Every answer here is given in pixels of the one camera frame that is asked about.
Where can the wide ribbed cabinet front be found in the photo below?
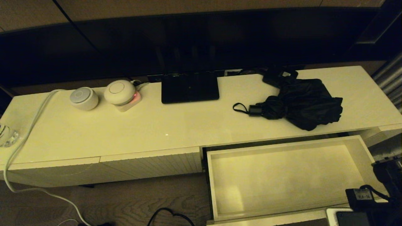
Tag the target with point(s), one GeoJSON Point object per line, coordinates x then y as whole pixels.
{"type": "Point", "coordinates": [150, 164]}

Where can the white cloth on floor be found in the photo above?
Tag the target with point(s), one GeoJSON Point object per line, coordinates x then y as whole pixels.
{"type": "Point", "coordinates": [389, 150]}

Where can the white speaker grey top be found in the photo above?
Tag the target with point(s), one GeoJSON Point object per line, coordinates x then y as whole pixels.
{"type": "Point", "coordinates": [84, 99]}

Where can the black umbrella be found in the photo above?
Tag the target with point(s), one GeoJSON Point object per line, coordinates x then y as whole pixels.
{"type": "Point", "coordinates": [304, 103]}

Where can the black set-top box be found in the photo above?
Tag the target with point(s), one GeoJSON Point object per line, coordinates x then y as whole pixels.
{"type": "Point", "coordinates": [276, 77]}

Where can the clear glass object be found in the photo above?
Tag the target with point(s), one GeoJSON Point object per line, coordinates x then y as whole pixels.
{"type": "Point", "coordinates": [8, 136]}

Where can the large black television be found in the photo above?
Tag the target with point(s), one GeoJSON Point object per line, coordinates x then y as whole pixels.
{"type": "Point", "coordinates": [188, 40]}

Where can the plain cream cabinet front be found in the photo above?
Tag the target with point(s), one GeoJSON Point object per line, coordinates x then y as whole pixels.
{"type": "Point", "coordinates": [53, 174]}

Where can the cream white ribbed drawer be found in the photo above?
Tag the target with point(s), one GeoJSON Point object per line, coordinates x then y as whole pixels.
{"type": "Point", "coordinates": [282, 179]}

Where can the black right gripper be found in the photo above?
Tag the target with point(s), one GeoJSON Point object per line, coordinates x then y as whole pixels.
{"type": "Point", "coordinates": [370, 207]}

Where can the white round dome device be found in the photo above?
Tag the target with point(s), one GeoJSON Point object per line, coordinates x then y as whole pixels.
{"type": "Point", "coordinates": [119, 92]}

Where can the black television base plate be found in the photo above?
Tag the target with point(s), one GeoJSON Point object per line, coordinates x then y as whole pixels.
{"type": "Point", "coordinates": [190, 89]}

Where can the white TV cabinet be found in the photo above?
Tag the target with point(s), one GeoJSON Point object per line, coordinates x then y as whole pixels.
{"type": "Point", "coordinates": [157, 125]}

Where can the silver ribbed column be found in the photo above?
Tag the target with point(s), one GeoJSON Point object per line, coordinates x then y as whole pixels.
{"type": "Point", "coordinates": [389, 81]}

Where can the white power strip red light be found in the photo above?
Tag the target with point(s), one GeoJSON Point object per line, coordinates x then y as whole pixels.
{"type": "Point", "coordinates": [132, 105]}

